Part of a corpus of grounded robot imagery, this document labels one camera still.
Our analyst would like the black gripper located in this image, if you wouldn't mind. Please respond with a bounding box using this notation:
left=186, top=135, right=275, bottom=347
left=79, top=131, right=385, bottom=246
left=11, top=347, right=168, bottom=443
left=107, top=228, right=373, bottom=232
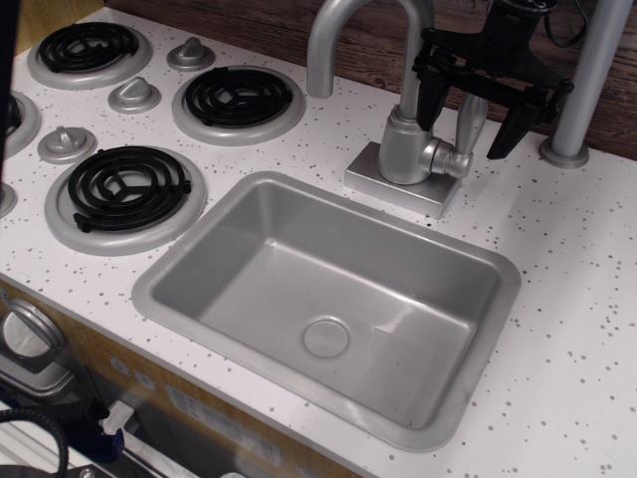
left=416, top=1, right=573, bottom=159

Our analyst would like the grey faucet lever handle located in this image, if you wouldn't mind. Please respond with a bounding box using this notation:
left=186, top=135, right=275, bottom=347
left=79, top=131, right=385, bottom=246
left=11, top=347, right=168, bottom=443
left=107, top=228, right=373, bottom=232
left=440, top=94, right=488, bottom=179

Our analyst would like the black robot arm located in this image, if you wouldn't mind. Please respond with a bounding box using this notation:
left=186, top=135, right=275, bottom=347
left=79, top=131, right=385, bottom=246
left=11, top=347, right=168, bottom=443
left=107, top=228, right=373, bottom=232
left=412, top=0, right=573, bottom=159

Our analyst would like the grey toy faucet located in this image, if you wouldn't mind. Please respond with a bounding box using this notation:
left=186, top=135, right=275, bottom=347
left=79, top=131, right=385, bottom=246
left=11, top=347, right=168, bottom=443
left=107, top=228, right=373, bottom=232
left=307, top=0, right=461, bottom=219

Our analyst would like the middle black coil burner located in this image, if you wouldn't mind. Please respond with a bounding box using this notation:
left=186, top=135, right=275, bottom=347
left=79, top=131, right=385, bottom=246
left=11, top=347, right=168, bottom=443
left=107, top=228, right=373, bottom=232
left=171, top=66, right=305, bottom=146

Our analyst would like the black coil burner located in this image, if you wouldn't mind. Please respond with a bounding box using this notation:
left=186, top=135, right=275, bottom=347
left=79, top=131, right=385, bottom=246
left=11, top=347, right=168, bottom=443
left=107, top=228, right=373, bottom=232
left=45, top=145, right=207, bottom=257
left=171, top=66, right=305, bottom=146
left=27, top=22, right=152, bottom=91

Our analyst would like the grey toy kitchen sink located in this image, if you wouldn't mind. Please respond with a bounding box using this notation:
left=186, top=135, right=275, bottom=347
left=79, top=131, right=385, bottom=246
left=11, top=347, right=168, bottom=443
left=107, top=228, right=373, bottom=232
left=132, top=172, right=521, bottom=452

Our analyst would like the rear grey stove knob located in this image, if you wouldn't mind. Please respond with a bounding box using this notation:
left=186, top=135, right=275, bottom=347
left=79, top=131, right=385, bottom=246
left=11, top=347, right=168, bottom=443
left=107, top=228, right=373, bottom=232
left=166, top=37, right=216, bottom=72

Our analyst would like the grey stove knob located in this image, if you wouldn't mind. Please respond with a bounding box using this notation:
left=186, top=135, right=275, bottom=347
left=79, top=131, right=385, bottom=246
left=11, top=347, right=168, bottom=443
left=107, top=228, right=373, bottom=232
left=37, top=126, right=98, bottom=164
left=166, top=37, right=216, bottom=72
left=107, top=77, right=161, bottom=115
left=0, top=182, right=17, bottom=218

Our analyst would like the middle grey stove knob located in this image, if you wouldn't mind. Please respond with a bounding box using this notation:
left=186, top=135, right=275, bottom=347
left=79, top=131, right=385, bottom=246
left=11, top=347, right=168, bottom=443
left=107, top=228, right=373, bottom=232
left=107, top=77, right=161, bottom=115

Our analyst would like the front black coil burner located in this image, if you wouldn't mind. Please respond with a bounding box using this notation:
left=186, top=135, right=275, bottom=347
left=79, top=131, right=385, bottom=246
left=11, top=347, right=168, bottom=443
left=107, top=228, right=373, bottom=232
left=45, top=145, right=207, bottom=257

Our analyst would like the rear black coil burner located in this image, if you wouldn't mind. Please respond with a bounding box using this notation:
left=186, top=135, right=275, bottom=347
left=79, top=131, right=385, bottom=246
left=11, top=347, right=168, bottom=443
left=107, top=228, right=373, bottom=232
left=27, top=22, right=152, bottom=91

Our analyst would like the front grey stove knob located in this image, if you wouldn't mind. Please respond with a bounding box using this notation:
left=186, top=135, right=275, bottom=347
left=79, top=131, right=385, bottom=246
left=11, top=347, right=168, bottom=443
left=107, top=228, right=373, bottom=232
left=37, top=126, right=98, bottom=164

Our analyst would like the far left coil burner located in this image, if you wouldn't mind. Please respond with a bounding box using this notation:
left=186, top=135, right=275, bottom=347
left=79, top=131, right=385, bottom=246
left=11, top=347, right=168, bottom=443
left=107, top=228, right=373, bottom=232
left=4, top=91, right=41, bottom=158

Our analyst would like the dark foreground pole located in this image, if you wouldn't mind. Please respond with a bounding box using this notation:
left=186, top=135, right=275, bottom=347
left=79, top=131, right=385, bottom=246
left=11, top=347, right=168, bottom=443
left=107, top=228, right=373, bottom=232
left=0, top=0, right=20, bottom=162

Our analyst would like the leftmost grey stove knob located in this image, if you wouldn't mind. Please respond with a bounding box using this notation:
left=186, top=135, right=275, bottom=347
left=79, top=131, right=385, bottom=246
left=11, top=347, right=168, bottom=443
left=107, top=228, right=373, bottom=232
left=0, top=182, right=17, bottom=218

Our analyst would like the blue clamp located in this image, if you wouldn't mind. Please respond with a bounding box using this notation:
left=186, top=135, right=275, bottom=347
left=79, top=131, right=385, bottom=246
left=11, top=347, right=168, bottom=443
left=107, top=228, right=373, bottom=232
left=94, top=429, right=125, bottom=463

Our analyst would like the grey vertical post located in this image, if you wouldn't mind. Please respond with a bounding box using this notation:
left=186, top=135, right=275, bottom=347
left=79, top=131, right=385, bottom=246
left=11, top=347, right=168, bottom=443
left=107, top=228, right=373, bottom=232
left=539, top=0, right=633, bottom=169

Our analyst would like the black coiled cable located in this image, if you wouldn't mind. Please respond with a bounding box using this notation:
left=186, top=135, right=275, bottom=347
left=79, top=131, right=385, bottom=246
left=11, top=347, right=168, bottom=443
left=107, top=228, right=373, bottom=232
left=0, top=405, right=71, bottom=472

